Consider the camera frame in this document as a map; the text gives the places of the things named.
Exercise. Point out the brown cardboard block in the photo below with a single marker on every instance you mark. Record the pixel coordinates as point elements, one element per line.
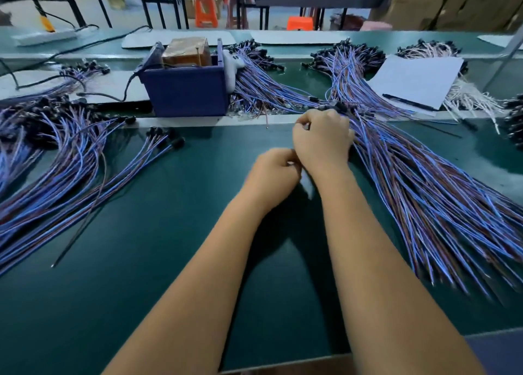
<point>186,52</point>

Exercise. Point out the person's left forearm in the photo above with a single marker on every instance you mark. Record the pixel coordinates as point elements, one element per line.
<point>188,309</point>

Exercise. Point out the stack of large cardboard boxes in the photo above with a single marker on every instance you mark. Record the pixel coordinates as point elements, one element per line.
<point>458,3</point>

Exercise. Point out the person's right forearm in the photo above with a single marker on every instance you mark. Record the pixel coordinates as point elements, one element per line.
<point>400,281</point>

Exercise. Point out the orange plug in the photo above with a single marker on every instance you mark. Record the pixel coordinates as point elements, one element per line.
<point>47,23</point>

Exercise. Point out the orange plastic stool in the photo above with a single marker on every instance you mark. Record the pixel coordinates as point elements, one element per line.
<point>301,23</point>
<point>207,11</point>

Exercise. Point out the person's left hand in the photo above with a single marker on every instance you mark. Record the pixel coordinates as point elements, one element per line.
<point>270,181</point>

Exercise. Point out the grey metal pole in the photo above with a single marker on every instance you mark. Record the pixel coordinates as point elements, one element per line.
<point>507,56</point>

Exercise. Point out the white power strip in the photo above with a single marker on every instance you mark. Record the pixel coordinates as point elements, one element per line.
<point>45,38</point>

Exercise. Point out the white flat mat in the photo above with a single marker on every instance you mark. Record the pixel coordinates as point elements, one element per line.
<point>298,37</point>
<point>505,41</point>
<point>149,39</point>
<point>110,89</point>

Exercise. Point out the blue plastic tester box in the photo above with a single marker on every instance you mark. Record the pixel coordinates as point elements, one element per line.
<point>184,93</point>

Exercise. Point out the person's right hand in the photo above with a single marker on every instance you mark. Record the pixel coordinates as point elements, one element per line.
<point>323,142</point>

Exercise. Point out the black pen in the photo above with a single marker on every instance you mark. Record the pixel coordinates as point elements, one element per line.
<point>408,102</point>

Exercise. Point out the white paper sheet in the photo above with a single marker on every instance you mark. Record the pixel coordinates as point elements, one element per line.
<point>415,81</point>

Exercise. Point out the pink plastic stool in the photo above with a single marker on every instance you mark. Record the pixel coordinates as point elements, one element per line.
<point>376,26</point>

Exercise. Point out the thin black stand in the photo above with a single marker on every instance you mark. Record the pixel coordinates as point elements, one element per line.
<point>242,1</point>

